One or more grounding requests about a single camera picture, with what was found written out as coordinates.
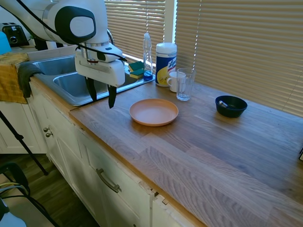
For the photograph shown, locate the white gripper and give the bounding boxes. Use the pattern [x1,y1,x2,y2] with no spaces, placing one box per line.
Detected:
[75,44,125,109]

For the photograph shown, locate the stainless steel double sink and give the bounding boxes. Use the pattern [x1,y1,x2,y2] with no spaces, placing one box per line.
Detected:
[27,44,156,107]

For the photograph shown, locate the white mug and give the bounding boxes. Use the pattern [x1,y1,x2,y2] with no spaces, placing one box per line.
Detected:
[166,71,187,93]

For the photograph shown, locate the tan blinds behind sink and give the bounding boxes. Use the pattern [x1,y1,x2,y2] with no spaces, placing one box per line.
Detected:
[104,0,167,63]

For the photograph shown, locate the yellow green sponge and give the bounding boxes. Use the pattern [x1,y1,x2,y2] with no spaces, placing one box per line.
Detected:
[129,68,145,80]
[128,61,144,72]

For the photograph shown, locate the clear dish soap bottle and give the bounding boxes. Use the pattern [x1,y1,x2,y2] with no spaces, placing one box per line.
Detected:
[143,33,153,82]

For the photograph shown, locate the orange plate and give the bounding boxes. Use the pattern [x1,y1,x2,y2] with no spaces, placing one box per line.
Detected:
[129,98,179,127]

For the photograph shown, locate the chrome faucet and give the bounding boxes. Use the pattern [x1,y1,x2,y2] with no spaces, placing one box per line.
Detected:
[107,28,116,47]

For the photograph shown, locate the white disinfecting wipes canister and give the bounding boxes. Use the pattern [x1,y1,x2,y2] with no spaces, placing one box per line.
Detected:
[155,42,178,88]

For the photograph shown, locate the white kitchen cabinets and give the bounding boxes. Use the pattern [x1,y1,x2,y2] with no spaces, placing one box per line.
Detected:
[0,79,204,227]

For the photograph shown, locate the gray cloth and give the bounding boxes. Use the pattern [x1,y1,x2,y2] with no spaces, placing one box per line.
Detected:
[17,61,46,99]

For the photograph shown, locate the clear drinking glass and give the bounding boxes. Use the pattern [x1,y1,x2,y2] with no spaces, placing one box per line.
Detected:
[176,68,197,102]

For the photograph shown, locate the black tripod leg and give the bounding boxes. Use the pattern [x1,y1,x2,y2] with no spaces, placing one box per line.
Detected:
[0,109,49,176]

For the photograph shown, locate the yellow towel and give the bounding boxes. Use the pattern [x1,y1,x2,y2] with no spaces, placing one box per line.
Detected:
[0,52,32,105]

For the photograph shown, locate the white window mullion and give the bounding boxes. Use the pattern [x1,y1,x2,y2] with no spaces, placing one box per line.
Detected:
[164,0,178,46]

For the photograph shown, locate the black toaster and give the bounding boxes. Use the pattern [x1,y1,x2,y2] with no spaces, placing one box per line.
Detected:
[1,22,30,47]

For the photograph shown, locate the light blue plastic object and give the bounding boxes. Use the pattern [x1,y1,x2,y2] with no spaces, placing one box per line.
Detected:
[0,31,12,56]

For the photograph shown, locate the dark blue bowl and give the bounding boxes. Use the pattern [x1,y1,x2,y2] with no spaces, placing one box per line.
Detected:
[214,95,248,118]

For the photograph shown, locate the wide tan window blinds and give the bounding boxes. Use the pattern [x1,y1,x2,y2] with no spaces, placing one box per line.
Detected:
[174,0,303,118]

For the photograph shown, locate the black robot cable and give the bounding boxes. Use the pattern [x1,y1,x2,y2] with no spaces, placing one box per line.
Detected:
[15,0,128,62]

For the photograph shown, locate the metal bar cabinet handle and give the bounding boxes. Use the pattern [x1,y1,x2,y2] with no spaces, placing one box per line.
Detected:
[95,168,122,193]

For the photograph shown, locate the black stand with cables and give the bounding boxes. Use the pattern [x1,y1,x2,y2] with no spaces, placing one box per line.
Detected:
[0,162,60,227]

